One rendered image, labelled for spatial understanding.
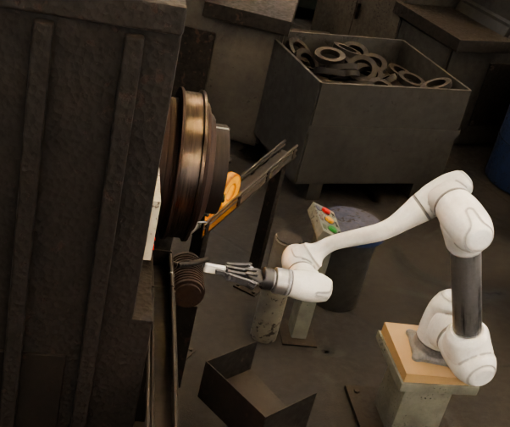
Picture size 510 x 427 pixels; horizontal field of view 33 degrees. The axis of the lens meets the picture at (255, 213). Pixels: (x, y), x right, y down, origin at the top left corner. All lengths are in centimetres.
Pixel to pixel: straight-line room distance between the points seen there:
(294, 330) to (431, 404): 74
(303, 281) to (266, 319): 88
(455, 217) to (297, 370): 128
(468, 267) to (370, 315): 142
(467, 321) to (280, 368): 100
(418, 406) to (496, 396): 64
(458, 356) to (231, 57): 279
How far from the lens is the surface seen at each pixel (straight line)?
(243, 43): 532
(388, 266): 469
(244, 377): 271
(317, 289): 295
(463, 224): 276
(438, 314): 330
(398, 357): 338
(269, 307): 375
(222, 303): 405
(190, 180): 248
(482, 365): 315
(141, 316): 242
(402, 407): 349
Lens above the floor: 232
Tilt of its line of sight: 29 degrees down
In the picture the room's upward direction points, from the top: 14 degrees clockwise
